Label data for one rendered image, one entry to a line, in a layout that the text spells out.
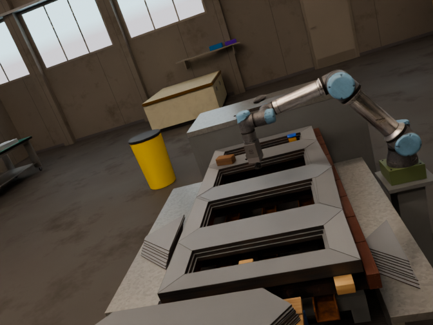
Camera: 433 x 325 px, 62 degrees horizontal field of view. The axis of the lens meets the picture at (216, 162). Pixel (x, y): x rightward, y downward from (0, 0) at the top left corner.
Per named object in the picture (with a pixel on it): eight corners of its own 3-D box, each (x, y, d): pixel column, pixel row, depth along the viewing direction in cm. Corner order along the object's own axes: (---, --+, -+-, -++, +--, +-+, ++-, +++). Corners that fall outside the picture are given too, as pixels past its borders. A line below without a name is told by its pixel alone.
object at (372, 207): (391, 324, 119) (390, 316, 118) (330, 168, 238) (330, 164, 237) (459, 315, 114) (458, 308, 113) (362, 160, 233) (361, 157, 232)
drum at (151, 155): (182, 173, 526) (164, 126, 503) (173, 187, 485) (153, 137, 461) (154, 179, 539) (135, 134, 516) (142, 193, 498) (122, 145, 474)
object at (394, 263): (384, 294, 127) (382, 285, 126) (359, 232, 163) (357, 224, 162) (422, 289, 124) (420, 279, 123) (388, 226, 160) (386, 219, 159)
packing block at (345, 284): (337, 295, 120) (335, 285, 119) (335, 285, 125) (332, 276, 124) (356, 292, 119) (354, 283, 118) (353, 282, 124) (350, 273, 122)
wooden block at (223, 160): (217, 166, 245) (214, 159, 244) (220, 162, 250) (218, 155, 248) (232, 164, 239) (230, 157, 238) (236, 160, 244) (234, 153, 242)
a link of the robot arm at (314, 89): (343, 62, 185) (255, 102, 201) (345, 65, 175) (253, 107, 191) (350, 83, 188) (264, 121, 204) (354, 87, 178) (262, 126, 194)
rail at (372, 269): (370, 289, 120) (366, 275, 118) (314, 136, 268) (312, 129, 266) (382, 287, 119) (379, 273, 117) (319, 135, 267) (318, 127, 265)
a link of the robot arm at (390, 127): (419, 136, 180) (337, 64, 175) (430, 146, 166) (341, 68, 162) (400, 153, 185) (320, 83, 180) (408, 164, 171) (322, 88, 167)
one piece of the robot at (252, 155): (240, 134, 197) (249, 161, 202) (236, 140, 189) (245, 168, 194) (258, 131, 192) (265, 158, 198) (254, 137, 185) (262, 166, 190)
